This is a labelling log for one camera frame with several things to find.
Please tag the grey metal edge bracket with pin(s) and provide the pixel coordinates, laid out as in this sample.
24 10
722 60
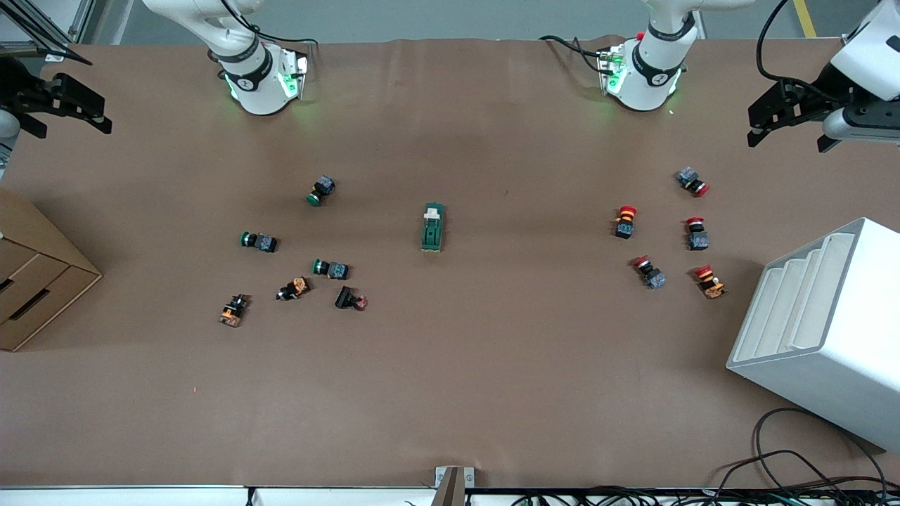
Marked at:
453 481

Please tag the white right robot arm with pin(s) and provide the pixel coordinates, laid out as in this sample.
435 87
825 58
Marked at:
256 84

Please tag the brown paper table cover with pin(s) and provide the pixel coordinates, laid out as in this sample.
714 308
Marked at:
492 379

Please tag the black button red block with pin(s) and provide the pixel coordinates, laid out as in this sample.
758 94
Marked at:
349 299

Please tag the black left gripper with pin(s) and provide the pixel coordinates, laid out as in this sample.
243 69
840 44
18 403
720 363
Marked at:
808 98

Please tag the red stop button blue block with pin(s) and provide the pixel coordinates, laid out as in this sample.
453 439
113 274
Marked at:
650 272
697 234
693 181

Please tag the white stepped storage rack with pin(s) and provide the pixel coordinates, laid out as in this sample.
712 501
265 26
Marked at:
830 351

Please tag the black button orange block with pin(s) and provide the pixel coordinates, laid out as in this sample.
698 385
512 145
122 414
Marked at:
233 310
294 288

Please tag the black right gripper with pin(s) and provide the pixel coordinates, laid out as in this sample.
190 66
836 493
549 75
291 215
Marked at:
20 93

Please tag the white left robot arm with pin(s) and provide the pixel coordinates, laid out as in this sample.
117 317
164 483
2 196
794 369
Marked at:
643 77

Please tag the green push button switch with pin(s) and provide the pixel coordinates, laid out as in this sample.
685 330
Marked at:
322 190
331 268
259 242

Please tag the white table edge rail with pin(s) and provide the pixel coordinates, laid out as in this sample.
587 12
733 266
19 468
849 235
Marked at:
140 496

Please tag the brown cardboard drawer box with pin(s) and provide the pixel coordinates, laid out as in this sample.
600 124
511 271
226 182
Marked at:
35 281

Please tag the red stop button orange block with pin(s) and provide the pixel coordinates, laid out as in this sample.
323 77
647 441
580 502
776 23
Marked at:
709 281
625 222

